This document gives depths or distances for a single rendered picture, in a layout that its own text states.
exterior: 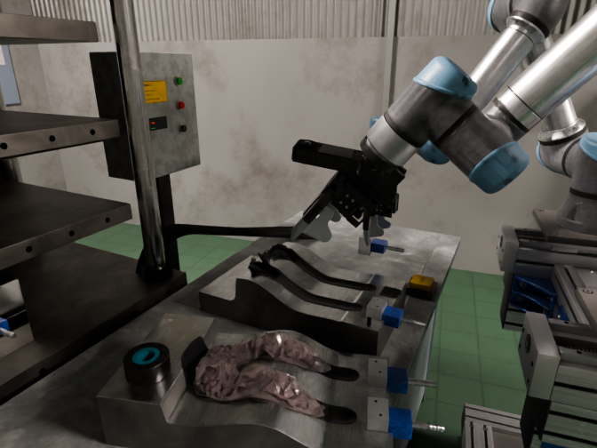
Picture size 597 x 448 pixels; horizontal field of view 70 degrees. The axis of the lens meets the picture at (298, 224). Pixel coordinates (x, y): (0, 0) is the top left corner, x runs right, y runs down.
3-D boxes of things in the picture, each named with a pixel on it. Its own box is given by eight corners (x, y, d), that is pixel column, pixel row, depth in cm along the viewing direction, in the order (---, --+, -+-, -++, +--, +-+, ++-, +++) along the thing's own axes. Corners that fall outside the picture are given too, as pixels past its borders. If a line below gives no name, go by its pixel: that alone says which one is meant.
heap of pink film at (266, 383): (332, 359, 89) (334, 328, 86) (322, 427, 72) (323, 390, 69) (214, 347, 93) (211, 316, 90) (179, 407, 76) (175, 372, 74)
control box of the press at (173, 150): (224, 388, 201) (198, 52, 149) (181, 434, 176) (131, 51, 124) (187, 373, 210) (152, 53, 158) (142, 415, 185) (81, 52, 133)
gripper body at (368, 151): (353, 231, 69) (405, 180, 63) (312, 197, 68) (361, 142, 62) (361, 212, 75) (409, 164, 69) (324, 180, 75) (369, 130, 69)
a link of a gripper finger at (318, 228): (310, 262, 71) (346, 222, 68) (283, 240, 71) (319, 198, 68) (312, 256, 74) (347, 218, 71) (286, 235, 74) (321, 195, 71)
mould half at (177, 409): (387, 378, 92) (391, 335, 88) (391, 489, 68) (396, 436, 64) (171, 353, 100) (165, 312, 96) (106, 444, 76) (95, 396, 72)
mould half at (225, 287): (403, 308, 118) (408, 265, 113) (376, 364, 96) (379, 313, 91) (251, 271, 139) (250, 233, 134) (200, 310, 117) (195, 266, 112)
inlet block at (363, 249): (405, 256, 126) (407, 239, 124) (401, 262, 122) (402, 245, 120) (363, 247, 132) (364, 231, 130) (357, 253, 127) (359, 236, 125)
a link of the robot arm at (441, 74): (483, 94, 54) (433, 48, 54) (420, 156, 59) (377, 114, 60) (486, 91, 60) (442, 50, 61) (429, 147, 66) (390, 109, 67)
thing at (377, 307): (426, 330, 98) (429, 309, 96) (422, 341, 94) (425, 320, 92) (371, 315, 103) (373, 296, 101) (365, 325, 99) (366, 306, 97)
